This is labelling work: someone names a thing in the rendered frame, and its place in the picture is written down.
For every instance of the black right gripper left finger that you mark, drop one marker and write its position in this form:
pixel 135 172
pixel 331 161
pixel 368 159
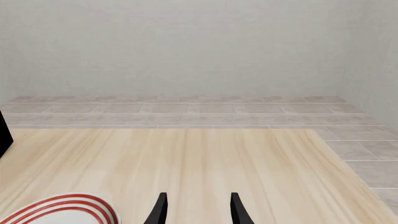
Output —
pixel 159 212

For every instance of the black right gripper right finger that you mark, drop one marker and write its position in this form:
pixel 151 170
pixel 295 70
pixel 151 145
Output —
pixel 238 213

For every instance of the white plate with red rings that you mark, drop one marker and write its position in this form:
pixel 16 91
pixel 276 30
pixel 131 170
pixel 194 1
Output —
pixel 68 211

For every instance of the black microwave oven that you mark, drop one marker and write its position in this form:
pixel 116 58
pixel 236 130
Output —
pixel 4 135

